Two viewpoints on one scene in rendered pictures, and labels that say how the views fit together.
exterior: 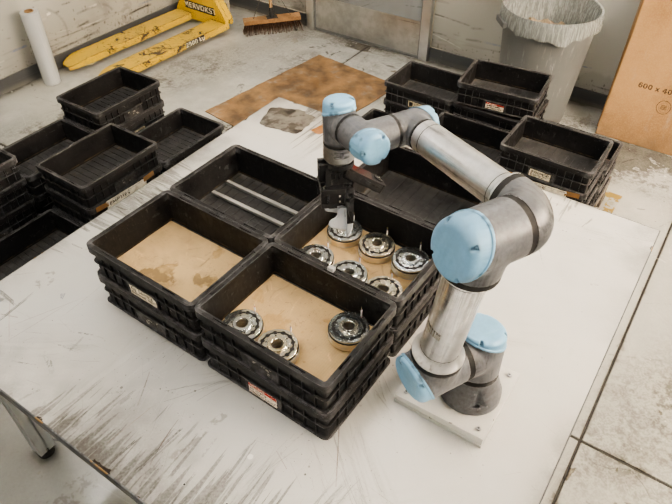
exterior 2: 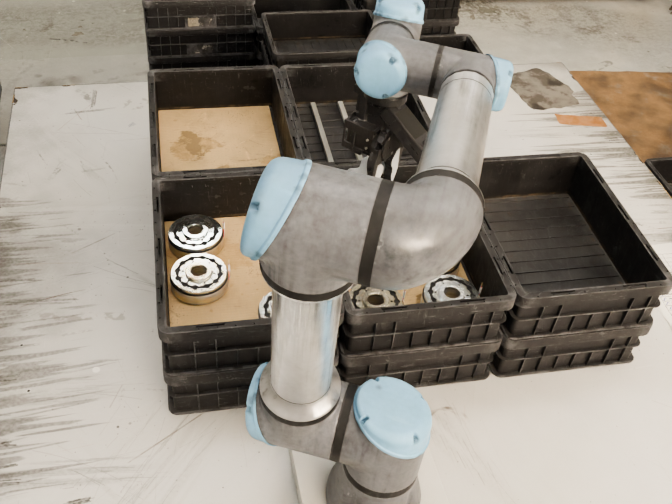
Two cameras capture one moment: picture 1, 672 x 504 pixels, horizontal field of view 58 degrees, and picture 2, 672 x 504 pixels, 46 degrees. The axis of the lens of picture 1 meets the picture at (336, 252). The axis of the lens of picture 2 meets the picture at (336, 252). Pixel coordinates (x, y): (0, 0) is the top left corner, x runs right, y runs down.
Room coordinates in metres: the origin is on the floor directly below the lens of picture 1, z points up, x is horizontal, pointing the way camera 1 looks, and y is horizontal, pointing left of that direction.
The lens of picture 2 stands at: (0.31, -0.68, 1.87)
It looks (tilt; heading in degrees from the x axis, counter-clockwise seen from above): 43 degrees down; 40
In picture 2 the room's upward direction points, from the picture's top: 6 degrees clockwise
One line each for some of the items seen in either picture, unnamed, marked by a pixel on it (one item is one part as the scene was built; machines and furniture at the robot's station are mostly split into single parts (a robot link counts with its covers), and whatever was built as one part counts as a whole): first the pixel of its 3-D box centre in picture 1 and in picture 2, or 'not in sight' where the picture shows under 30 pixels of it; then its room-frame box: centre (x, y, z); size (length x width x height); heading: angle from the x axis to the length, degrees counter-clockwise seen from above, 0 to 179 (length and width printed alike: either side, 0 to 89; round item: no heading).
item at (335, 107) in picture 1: (339, 121); (395, 33); (1.21, -0.01, 1.30); 0.09 x 0.08 x 0.11; 30
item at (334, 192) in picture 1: (336, 180); (377, 119); (1.21, 0.00, 1.14); 0.09 x 0.08 x 0.12; 100
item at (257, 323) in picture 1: (242, 324); (195, 232); (0.99, 0.23, 0.86); 0.10 x 0.10 x 0.01
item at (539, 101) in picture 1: (497, 119); not in sight; (2.79, -0.83, 0.37); 0.42 x 0.34 x 0.46; 56
